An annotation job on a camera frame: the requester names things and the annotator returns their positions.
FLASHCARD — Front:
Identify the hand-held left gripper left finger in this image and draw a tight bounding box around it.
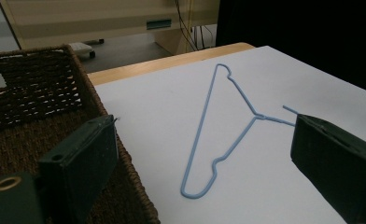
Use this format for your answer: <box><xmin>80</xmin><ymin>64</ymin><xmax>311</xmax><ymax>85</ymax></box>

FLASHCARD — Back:
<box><xmin>36</xmin><ymin>114</ymin><xmax>120</xmax><ymax>224</ymax></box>

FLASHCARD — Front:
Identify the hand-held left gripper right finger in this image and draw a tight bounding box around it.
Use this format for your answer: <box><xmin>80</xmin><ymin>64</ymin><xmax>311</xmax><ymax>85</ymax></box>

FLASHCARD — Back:
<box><xmin>289</xmin><ymin>113</ymin><xmax>366</xmax><ymax>224</ymax></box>

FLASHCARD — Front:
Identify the brown woven wicker basket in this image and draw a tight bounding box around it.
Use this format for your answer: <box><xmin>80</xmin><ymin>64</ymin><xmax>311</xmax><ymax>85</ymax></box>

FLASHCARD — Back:
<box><xmin>0</xmin><ymin>44</ymin><xmax>161</xmax><ymax>224</ymax></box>

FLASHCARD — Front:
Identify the blue wire clothes hanger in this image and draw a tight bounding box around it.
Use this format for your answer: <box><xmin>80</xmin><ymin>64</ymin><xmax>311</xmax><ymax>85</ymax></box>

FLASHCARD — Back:
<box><xmin>180</xmin><ymin>63</ymin><xmax>300</xmax><ymax>200</ymax></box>

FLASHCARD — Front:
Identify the white wheeled base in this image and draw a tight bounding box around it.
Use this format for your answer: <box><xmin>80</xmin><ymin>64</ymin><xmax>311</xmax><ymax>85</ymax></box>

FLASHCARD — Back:
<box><xmin>68</xmin><ymin>41</ymin><xmax>97</xmax><ymax>60</ymax></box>

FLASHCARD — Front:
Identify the black curtain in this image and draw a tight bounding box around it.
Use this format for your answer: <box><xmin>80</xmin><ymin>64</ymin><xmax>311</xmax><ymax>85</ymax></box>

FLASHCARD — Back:
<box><xmin>216</xmin><ymin>0</ymin><xmax>366</xmax><ymax>96</ymax></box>

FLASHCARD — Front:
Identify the beige cabinet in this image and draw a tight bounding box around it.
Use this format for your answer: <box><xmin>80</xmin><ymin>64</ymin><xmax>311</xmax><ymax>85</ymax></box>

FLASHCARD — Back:
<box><xmin>0</xmin><ymin>0</ymin><xmax>221</xmax><ymax>56</ymax></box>

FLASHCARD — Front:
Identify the black cable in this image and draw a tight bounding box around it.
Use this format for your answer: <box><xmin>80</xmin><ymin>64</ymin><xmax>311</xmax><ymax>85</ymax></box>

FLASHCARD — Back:
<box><xmin>175</xmin><ymin>0</ymin><xmax>201</xmax><ymax>52</ymax></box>

